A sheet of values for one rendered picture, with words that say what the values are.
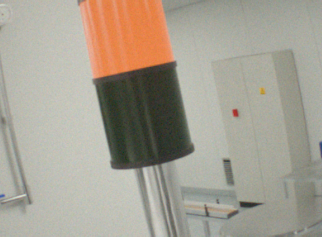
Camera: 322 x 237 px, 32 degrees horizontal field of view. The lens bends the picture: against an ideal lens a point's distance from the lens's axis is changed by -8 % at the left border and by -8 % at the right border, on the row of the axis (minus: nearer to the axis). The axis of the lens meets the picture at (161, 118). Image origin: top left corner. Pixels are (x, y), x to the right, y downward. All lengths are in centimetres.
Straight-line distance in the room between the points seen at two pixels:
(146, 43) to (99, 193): 162
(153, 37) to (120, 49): 2
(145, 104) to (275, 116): 699
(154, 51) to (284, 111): 690
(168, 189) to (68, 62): 156
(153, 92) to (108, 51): 3
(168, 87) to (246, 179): 770
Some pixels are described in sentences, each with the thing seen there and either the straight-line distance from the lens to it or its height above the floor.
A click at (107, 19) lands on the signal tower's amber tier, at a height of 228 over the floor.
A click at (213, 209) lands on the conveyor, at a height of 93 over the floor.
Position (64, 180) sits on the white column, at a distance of 188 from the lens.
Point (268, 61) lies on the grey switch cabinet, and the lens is 720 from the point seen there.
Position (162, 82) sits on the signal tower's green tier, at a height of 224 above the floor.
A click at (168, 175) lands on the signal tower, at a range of 35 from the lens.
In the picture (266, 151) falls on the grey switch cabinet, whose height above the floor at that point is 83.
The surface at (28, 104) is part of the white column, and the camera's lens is 183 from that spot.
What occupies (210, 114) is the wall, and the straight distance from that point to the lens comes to 895.
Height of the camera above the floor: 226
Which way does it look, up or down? 6 degrees down
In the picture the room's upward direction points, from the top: 12 degrees counter-clockwise
